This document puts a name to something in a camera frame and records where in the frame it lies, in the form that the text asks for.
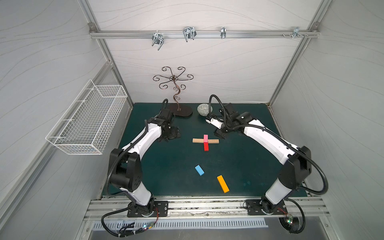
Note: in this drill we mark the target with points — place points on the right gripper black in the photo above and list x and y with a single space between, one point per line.
221 130

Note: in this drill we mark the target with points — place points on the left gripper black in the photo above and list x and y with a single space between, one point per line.
170 133

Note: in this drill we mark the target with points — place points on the natural wood block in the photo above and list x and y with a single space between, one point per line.
214 141
199 141

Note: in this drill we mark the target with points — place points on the red block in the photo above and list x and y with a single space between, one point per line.
206 147

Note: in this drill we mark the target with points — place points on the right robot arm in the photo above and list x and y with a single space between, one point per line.
295 167

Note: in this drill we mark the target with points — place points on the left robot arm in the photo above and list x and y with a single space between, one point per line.
125 165

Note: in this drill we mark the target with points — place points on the patterned white green bowl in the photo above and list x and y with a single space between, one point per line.
204 109

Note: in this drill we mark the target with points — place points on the brown metal jewelry stand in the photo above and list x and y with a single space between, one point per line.
175 80

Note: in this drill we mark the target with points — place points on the blue block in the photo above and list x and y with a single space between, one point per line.
199 170

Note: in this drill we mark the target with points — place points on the yellow block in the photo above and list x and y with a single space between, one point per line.
223 184

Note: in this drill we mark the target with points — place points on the metal clamp far left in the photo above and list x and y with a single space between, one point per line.
157 39

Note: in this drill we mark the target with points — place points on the metal clamp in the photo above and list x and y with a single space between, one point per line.
296 34
189 33
157 39
223 32

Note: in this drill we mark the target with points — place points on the white vent strip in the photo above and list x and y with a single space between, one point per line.
186 224

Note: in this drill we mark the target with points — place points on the metal clamp far right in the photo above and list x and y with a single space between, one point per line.
296 34

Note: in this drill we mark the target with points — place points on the aluminium crossbar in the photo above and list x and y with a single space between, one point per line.
201 34

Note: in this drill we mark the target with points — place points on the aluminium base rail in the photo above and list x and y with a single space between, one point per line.
193 208

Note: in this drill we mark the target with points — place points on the white wire basket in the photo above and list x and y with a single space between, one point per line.
85 127

